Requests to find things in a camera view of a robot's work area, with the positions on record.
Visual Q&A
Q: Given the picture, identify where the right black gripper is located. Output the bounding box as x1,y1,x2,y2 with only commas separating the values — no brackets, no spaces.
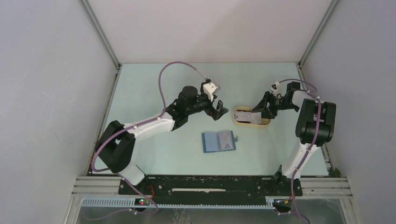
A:
252,91,299,119

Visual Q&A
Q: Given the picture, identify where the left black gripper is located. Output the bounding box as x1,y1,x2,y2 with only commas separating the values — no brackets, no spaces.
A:
186,83,227,120

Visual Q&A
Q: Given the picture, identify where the white VIP card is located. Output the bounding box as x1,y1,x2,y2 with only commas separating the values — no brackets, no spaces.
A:
234,111,262,124

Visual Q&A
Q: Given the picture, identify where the beige oval tray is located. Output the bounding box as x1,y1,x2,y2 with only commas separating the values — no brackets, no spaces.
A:
233,106,271,128

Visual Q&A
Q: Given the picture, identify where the blue card holder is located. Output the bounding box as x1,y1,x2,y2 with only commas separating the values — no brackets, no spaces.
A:
201,130,238,153

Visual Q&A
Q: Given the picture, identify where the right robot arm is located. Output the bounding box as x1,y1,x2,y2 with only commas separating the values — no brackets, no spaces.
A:
252,78,336,195

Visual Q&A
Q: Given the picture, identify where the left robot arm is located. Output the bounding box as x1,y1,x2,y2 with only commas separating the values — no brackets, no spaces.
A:
92,82,228,194

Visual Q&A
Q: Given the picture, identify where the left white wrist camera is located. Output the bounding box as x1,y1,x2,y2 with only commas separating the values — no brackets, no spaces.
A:
201,79,220,102

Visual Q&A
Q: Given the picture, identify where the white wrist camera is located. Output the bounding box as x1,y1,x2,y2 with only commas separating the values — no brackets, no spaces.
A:
270,82,281,98
201,79,220,102

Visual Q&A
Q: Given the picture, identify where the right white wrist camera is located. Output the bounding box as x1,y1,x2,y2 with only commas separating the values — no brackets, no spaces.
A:
270,82,281,98

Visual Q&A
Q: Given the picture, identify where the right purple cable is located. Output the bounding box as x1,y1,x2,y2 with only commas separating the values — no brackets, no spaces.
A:
275,78,324,223

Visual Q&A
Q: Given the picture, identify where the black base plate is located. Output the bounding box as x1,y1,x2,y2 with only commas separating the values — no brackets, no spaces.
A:
118,175,303,205

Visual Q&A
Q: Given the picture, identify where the aluminium frame rail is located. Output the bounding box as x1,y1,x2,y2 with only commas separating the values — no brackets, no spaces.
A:
71,175,353,199

